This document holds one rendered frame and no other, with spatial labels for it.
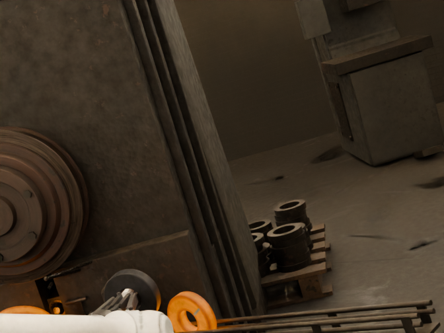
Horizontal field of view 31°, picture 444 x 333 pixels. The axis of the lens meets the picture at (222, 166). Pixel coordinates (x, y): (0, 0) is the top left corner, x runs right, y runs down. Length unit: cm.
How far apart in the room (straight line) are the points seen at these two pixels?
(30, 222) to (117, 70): 52
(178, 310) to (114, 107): 65
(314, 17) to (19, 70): 401
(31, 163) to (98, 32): 44
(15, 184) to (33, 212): 9
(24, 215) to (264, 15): 621
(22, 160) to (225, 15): 613
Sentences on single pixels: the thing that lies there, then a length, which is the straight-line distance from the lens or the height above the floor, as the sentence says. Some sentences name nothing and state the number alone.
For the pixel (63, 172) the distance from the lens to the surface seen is 235.
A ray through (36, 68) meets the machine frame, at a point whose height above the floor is 148.
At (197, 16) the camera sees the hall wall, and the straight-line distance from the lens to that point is 836.
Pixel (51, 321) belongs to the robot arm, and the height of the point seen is 99.
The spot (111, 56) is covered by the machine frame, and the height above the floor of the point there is 145.
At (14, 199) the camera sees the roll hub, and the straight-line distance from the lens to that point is 233.
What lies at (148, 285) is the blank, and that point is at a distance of 211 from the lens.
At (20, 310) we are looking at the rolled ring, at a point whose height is 81.
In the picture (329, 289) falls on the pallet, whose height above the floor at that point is 2.
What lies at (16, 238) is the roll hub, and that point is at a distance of 236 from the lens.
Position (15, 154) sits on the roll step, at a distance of 236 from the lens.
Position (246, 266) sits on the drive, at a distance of 339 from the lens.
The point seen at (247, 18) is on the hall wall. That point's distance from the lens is 831.
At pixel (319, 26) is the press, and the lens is 625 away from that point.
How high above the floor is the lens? 146
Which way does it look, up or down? 10 degrees down
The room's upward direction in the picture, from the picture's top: 17 degrees counter-clockwise
